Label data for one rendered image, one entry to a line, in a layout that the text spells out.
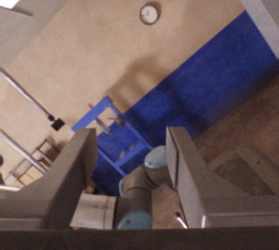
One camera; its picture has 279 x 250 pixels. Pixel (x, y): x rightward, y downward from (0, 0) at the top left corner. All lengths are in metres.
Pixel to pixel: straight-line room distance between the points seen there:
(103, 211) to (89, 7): 3.55
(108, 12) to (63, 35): 0.87
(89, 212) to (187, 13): 3.59
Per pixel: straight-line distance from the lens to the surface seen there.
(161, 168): 0.65
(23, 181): 4.76
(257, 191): 1.01
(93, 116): 3.49
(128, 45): 3.75
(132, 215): 0.58
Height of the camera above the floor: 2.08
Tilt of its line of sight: 13 degrees down
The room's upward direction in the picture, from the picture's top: 43 degrees counter-clockwise
